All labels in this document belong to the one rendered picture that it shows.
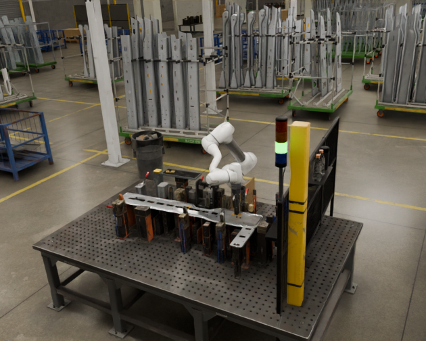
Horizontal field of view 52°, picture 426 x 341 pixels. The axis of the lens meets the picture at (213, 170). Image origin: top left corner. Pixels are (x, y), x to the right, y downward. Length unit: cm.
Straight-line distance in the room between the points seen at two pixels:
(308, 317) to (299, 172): 102
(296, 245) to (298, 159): 60
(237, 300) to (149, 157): 384
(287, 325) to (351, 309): 138
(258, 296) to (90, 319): 177
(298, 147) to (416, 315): 231
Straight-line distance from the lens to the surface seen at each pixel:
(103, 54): 736
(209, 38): 1011
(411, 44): 995
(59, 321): 450
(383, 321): 433
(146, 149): 663
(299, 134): 263
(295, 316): 317
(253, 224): 356
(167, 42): 824
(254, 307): 322
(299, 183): 275
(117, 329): 418
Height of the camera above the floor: 278
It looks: 23 degrees down
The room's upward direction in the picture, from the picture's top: 3 degrees counter-clockwise
